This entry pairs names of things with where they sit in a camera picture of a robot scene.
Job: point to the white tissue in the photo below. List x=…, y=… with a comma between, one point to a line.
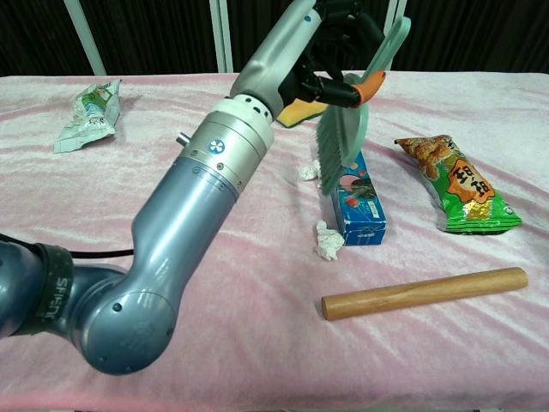
x=309, y=171
x=328, y=241

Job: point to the blue Oreo cookie box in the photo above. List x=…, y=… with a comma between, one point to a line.
x=364, y=206

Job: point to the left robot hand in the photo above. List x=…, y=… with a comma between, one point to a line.
x=274, y=56

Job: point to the pink velvet tablecloth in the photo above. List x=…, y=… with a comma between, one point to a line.
x=429, y=365

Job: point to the green snack bag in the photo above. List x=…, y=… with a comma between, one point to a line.
x=467, y=184

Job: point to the wooden rolling pin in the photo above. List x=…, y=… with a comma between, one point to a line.
x=424, y=292

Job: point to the crumpled white snack wrapper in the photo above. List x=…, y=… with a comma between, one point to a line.
x=90, y=116

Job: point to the yellow sponge with green base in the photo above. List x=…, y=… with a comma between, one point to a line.
x=300, y=113

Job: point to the white partition pole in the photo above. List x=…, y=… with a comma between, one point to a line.
x=222, y=38
x=399, y=6
x=86, y=38

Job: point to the green hand brush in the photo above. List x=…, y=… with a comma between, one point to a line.
x=343, y=137

